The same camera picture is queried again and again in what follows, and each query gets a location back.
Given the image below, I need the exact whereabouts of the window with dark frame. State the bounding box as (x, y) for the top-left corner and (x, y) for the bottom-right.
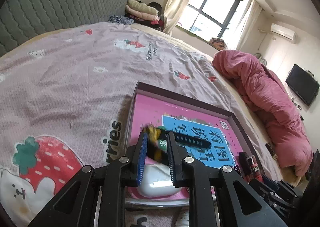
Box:
(177, 0), (247, 41)

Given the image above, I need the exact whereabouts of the grey quilted headboard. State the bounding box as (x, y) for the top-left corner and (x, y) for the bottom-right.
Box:
(1, 0), (127, 55)

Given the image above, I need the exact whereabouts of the white pill bottle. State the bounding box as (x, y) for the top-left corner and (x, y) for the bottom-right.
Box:
(175, 209), (189, 227)

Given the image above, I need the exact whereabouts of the white air conditioner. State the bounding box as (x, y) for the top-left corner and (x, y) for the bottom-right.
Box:
(271, 23), (296, 41)

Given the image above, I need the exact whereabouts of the red black lighter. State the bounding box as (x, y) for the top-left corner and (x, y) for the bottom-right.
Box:
(247, 154), (263, 182)

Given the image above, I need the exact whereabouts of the folded clothes pile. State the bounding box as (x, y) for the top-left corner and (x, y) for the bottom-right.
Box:
(108, 0), (165, 32)

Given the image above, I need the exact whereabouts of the pink strawberry bed sheet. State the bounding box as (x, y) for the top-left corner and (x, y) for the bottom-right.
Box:
(1, 22), (283, 226)

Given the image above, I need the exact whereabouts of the white earbuds case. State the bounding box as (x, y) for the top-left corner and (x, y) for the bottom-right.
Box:
(137, 163), (181, 198)

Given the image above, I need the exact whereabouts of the black gold lipstick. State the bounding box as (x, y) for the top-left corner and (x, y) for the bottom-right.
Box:
(239, 152), (252, 183)

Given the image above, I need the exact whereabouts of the pink blue workbook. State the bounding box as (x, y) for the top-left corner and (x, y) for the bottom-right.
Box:
(128, 94), (243, 204)

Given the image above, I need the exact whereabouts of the black wall television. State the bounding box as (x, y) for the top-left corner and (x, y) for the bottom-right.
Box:
(285, 64), (319, 106)

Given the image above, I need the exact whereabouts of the red crumpled duvet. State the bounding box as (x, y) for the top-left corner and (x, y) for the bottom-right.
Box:
(213, 50), (313, 177)

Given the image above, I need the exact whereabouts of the shallow grey cardboard box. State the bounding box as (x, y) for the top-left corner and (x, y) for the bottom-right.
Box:
(123, 81), (266, 209)

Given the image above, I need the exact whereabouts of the yellow black wrist watch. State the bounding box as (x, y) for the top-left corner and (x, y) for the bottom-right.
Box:
(142, 124), (211, 166)

